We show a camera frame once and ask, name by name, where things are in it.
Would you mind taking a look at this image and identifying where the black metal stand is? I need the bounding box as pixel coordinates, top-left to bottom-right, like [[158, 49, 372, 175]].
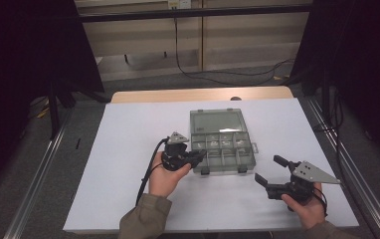
[[48, 81, 62, 140]]

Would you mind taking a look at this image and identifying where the person's right hand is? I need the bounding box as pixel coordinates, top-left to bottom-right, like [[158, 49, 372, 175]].
[[281, 182, 326, 230]]

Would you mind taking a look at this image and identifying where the metal floor rail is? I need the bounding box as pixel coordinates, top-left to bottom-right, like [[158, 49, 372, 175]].
[[3, 109, 74, 239], [306, 98, 380, 239]]

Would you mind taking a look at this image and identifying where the person's left hand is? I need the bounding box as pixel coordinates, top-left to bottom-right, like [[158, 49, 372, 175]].
[[148, 151, 192, 199]]

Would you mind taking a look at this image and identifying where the wooden table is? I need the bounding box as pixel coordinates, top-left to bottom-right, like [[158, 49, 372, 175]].
[[110, 86, 294, 105]]

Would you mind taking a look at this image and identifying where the black power cable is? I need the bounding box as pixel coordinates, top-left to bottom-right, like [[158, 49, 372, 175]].
[[173, 18, 295, 87]]

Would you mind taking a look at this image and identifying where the black curtain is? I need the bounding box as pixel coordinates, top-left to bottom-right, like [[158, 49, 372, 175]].
[[0, 0, 105, 200], [289, 0, 380, 170]]

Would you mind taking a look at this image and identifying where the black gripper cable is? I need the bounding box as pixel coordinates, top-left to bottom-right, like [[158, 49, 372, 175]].
[[135, 138, 169, 207], [311, 190, 329, 217]]

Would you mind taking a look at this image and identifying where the white table cover sheet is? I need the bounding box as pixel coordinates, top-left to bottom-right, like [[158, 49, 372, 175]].
[[63, 98, 360, 233]]

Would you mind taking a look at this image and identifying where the black floor cable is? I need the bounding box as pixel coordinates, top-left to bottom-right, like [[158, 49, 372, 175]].
[[312, 93, 345, 134]]

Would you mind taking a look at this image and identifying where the black horizontal bar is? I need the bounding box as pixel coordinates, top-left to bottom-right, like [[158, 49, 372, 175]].
[[78, 3, 313, 24]]

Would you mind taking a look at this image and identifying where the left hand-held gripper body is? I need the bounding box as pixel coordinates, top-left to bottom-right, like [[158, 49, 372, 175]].
[[160, 131, 192, 172]]

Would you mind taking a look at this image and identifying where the transparent grey plastic organizer box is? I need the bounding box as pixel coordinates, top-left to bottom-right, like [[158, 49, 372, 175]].
[[189, 108, 260, 176]]

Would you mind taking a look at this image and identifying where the pile of small metal parts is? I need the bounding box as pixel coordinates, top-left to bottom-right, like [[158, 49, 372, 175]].
[[193, 138, 251, 157]]

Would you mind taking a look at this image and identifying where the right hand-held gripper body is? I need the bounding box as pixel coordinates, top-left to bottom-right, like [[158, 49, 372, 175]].
[[266, 159, 341, 203]]

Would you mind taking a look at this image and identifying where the white wall outlet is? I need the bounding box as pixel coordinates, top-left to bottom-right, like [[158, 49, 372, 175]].
[[167, 0, 192, 10]]

